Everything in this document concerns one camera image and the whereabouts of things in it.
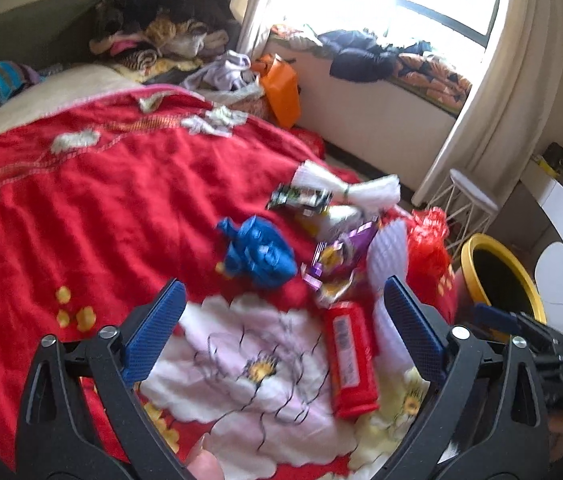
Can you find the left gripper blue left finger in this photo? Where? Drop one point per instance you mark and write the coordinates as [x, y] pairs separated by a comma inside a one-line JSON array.
[[143, 348]]

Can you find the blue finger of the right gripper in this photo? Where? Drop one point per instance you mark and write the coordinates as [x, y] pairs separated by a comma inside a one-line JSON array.
[[495, 320]]

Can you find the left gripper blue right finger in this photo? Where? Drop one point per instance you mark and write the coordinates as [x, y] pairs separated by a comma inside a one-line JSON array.
[[424, 345]]

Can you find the red mesh plastic bag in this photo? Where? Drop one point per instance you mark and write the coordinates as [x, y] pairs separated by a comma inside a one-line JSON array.
[[430, 272]]

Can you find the red snack package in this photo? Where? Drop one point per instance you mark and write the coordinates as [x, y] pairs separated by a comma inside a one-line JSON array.
[[354, 389]]

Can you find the white ribbed foam sleeve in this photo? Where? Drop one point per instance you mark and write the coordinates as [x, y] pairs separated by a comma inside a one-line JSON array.
[[387, 255]]

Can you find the purple snack wrapper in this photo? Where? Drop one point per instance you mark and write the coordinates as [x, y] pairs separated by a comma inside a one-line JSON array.
[[338, 266]]

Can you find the blue plastic bag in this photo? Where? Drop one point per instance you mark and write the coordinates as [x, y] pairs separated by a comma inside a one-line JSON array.
[[257, 250]]

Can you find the dark green snack wrapper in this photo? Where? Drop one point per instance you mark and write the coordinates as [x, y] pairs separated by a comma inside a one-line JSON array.
[[306, 201]]

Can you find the yellow white snack bag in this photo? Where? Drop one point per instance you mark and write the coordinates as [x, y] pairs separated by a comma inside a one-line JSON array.
[[335, 220]]

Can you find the yellow rimmed black trash bin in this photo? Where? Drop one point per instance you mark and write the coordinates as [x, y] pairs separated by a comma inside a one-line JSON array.
[[490, 274]]

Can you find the left hand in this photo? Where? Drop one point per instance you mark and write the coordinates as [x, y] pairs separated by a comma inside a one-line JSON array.
[[202, 464]]

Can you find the red floral blanket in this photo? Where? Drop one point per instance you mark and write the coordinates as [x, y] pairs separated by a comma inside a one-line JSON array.
[[103, 203]]

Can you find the cream curtain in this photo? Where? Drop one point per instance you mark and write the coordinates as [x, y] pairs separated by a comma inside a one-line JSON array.
[[507, 109]]

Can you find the orange patterned quilt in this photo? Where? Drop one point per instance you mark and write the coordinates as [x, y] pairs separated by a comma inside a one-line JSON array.
[[432, 79]]

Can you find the red plastic bag on floor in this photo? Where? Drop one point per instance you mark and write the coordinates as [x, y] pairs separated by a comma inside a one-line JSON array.
[[312, 140]]

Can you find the dark blue jacket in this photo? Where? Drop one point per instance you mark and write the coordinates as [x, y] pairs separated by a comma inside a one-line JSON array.
[[357, 56]]

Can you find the white lavender garment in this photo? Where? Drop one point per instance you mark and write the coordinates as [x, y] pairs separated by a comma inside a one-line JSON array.
[[230, 71]]

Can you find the orange paper bag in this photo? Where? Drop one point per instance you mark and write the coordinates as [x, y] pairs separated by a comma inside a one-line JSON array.
[[281, 86]]

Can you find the pile of clothes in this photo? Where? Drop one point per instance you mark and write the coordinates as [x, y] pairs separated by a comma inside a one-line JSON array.
[[162, 40]]

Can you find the white wire frame stool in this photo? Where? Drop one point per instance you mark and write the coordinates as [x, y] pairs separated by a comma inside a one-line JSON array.
[[468, 206]]

